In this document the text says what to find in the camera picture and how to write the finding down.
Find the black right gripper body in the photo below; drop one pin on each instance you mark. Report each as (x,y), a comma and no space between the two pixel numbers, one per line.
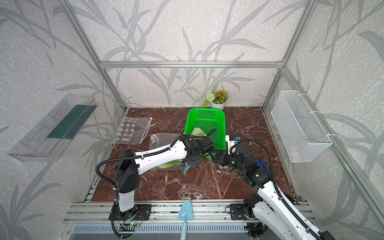
(224,154)

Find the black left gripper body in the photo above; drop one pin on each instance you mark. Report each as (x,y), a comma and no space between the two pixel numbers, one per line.
(195,162)

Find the chinese cabbage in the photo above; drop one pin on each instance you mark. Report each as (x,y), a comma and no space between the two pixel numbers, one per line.
(198,133)
(171,166)

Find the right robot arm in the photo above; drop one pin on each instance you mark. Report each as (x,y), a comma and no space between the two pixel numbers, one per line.
(269,204)

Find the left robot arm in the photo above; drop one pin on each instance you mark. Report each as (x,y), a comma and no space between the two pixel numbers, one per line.
(188,149)

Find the green plastic basket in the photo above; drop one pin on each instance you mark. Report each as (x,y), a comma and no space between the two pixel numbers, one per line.
(208,119)

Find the light blue shovel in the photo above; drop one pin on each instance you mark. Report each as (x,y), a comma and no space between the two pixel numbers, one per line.
(186,214)

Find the potted flower plant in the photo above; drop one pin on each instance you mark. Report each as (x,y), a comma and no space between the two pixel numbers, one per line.
(216,99)

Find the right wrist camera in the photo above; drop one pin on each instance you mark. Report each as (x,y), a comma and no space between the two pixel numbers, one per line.
(231,140)

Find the white wire basket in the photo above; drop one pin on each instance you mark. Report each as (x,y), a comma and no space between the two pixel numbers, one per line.
(302,134)

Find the circuit board with wires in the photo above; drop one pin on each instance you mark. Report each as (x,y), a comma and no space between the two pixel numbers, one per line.
(131,224)

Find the clear plastic wall shelf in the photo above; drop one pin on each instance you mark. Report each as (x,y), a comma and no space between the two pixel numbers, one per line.
(48,140)

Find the aluminium frame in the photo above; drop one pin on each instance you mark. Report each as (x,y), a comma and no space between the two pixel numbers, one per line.
(367,191)

